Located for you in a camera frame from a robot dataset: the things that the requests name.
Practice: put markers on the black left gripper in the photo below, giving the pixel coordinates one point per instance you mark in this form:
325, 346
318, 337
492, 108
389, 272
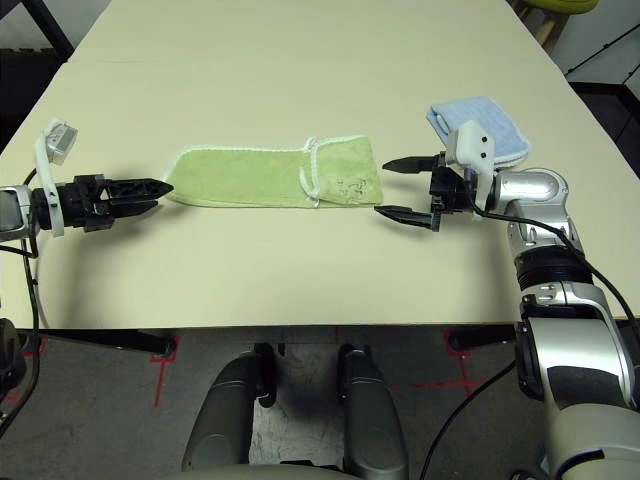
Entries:
82, 205

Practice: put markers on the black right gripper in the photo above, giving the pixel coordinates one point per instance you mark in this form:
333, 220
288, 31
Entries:
450, 192

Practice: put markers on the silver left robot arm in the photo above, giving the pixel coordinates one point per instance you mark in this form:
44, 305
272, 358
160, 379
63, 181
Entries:
12, 212

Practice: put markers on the folded light blue towel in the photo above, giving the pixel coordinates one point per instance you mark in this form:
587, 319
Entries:
480, 112

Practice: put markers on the green towel with white trim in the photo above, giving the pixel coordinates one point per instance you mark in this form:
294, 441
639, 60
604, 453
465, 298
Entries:
250, 175

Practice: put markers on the grey right robot leg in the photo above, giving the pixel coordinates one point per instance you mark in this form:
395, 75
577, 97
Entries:
372, 410

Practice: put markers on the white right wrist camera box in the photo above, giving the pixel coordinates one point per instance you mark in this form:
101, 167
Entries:
472, 145

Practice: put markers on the lime green chair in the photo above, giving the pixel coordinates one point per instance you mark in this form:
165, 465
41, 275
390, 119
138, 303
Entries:
555, 6

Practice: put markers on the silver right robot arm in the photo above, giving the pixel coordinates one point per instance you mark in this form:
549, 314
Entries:
575, 340

